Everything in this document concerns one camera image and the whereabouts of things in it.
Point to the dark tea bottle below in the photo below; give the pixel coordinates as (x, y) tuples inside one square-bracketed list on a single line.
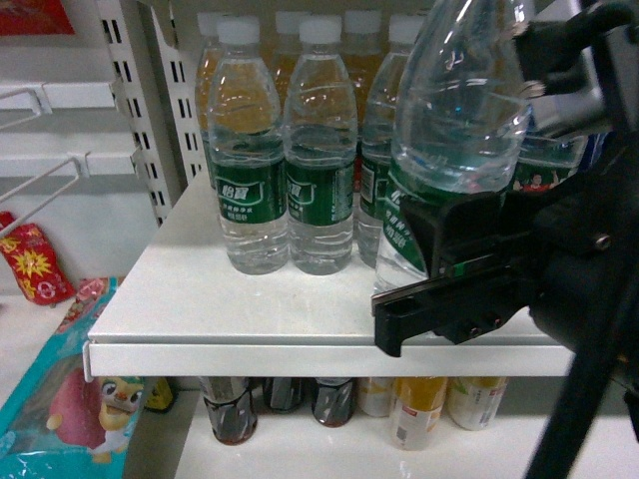
[(230, 406)]

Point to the teal snack bag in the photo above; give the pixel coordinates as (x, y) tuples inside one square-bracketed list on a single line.
[(61, 421)]

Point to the white milk drink bottle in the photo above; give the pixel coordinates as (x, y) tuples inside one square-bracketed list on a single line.
[(472, 401)]

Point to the red snack packet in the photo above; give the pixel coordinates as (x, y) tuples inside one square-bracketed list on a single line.
[(35, 266)]

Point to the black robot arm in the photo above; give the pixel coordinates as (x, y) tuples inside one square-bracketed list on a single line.
[(579, 64)]

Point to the yellow white juice bottle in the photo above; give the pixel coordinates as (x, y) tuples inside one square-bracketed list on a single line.
[(415, 410)]

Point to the clear water bottle green label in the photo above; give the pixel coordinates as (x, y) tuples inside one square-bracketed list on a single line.
[(459, 122)]

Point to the white wire hook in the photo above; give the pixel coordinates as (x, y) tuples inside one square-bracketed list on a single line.
[(50, 184)]

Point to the dark tea bottle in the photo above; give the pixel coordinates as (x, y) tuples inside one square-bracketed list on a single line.
[(333, 400), (283, 394)]

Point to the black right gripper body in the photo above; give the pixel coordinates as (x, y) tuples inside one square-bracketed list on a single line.
[(571, 260)]

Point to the water bottle players label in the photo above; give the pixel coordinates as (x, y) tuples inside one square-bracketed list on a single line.
[(377, 128)]

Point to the water bottle shelf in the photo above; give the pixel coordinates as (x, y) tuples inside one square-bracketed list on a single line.
[(320, 134), (247, 153)]

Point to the white perforated shelf upright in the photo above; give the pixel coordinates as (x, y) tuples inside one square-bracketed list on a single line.
[(134, 43)]

